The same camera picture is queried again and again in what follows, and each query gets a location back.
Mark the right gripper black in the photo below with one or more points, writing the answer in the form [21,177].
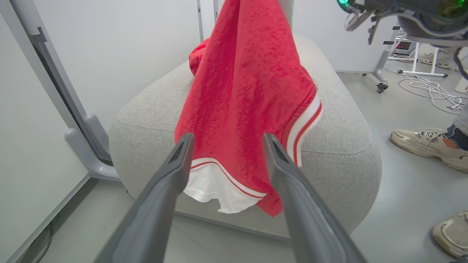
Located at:
[369,9]

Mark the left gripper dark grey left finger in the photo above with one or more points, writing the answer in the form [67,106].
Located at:
[153,219]

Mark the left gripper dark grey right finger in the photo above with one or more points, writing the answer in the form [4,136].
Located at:
[310,226]

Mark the red garment white hem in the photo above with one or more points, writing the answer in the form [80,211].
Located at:
[241,91]

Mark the device with red display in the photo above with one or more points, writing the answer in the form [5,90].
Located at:
[404,46]

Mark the black caster wheel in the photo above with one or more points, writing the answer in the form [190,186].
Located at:
[382,88]

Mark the white metal stand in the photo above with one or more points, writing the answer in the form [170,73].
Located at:
[424,73]

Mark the pair of pale sneakers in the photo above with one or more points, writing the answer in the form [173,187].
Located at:
[438,59]

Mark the beige sneaker with laces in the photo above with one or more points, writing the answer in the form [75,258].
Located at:
[420,144]

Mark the person leg in jeans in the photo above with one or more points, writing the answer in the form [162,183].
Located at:
[462,124]

